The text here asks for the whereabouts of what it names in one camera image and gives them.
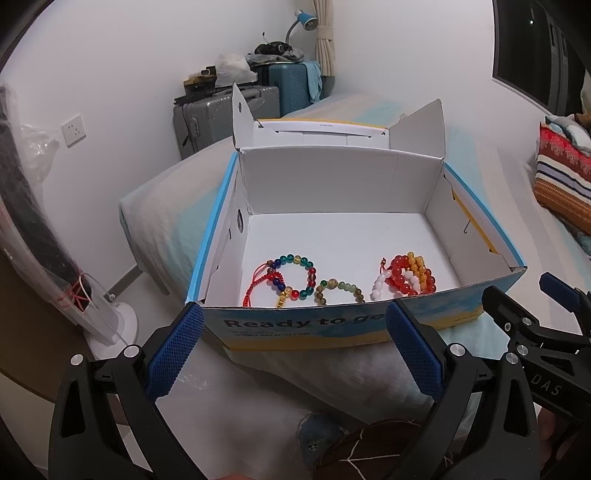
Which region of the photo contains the multicolour bead bracelet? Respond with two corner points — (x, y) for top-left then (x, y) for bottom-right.
(267, 252), (317, 300)

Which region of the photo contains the light blue folded cloth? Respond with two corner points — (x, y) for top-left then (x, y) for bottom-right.
(545, 113), (591, 155)

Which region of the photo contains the person's right hand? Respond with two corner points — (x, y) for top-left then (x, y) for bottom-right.
(538, 408), (573, 467)

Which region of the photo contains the striped pillow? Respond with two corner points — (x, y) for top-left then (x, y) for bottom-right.
(533, 121), (591, 236)

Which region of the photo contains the green brown bead bracelet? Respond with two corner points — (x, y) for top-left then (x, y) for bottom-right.
(315, 278), (365, 306)

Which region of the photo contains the blue suitcase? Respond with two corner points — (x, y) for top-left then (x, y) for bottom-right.
(268, 62), (319, 118)

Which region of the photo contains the white wall socket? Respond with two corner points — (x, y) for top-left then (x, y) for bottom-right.
(61, 116), (88, 148)

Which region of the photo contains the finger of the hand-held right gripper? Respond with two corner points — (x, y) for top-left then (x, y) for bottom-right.
(481, 285), (591, 361)
(539, 272), (591, 337)

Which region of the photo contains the yellow bead bracelet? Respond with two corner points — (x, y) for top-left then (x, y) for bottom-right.
(406, 251), (428, 294)

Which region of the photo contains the dark flat box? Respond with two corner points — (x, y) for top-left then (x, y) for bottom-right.
(174, 67), (232, 104)

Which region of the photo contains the tied beige curtain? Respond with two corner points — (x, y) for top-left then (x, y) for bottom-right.
(310, 0), (338, 77)

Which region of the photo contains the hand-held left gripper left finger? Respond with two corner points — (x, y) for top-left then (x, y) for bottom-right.
(48, 302), (208, 480)

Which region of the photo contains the plastic-wrapped standing fan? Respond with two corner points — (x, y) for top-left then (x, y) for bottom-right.
(0, 83), (139, 358)

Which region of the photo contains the grey suitcase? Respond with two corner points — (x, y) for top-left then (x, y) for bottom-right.
(173, 85), (281, 160)

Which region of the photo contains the blue fabric item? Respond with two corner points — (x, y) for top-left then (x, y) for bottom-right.
(298, 412), (345, 464)

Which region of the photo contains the dark window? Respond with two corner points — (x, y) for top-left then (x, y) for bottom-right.
(492, 0), (591, 116)

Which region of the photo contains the red bead bracelet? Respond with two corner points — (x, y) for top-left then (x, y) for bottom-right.
(387, 255), (437, 295)

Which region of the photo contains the light blue towel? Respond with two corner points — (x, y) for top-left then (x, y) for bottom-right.
(302, 60), (324, 104)

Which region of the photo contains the blue desk lamp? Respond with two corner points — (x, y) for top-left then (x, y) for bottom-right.
(285, 9), (318, 44)

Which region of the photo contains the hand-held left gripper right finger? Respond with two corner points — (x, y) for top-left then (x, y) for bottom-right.
(385, 299), (541, 480)

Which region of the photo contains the large red cord bracelet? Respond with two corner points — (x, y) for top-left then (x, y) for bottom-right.
(242, 263), (288, 309)

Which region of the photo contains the pale pink bead bracelet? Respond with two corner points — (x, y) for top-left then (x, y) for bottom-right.
(372, 270), (416, 301)

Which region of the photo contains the white plastic bag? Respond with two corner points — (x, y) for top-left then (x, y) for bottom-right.
(215, 52), (257, 86)

